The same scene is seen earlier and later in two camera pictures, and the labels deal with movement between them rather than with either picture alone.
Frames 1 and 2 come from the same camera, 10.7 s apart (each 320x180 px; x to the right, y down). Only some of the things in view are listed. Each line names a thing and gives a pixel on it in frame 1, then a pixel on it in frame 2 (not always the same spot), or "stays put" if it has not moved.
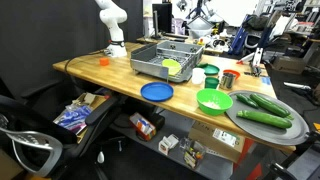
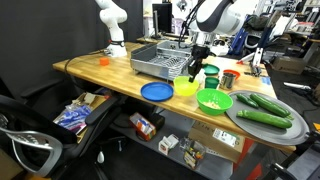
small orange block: (104, 61) stays put
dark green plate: (209, 69) stays put
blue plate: (157, 91) stays put
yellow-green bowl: (173, 66) → (184, 87)
